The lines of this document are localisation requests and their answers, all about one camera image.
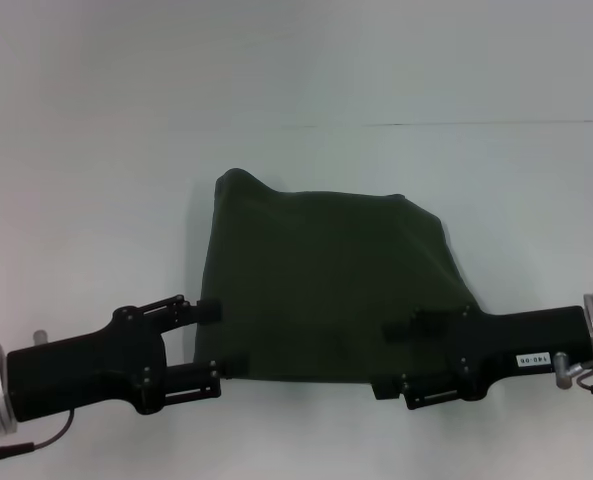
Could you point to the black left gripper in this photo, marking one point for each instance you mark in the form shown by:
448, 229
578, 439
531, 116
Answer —
86, 370

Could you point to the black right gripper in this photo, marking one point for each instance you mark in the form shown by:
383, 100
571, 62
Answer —
516, 340

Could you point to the dark green FREE t-shirt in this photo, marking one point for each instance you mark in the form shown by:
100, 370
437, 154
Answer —
336, 280

